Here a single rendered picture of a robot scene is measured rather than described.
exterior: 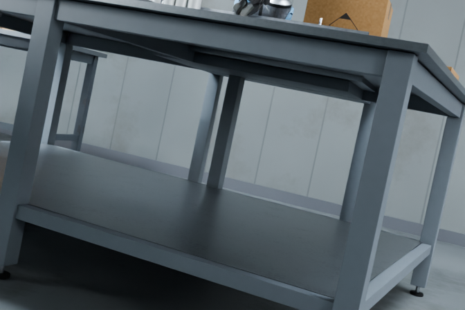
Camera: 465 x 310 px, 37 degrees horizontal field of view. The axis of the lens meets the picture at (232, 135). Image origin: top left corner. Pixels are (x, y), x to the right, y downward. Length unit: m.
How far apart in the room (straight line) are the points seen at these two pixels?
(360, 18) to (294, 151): 2.48
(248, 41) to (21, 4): 0.71
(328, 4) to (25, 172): 1.31
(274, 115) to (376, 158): 3.51
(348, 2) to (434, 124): 2.35
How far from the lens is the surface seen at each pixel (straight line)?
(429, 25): 4.99
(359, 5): 2.69
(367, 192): 1.60
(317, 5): 2.71
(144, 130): 5.41
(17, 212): 2.05
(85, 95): 4.83
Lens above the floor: 0.62
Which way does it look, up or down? 3 degrees down
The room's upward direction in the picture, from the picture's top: 12 degrees clockwise
